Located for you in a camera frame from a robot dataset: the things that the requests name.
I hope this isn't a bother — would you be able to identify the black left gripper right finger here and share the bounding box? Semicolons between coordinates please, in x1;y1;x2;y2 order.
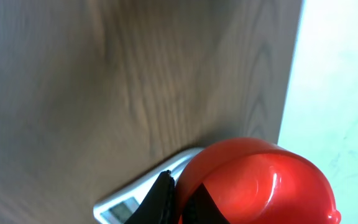
181;184;229;224

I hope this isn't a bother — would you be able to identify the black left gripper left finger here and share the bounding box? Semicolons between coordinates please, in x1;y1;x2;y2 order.
125;170;175;224

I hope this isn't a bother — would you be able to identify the red plastic measuring scoop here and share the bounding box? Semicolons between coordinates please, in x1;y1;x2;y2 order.
174;138;342;224

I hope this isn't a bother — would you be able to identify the white digital kitchen scale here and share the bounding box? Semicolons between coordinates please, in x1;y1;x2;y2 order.
93;147;203;224

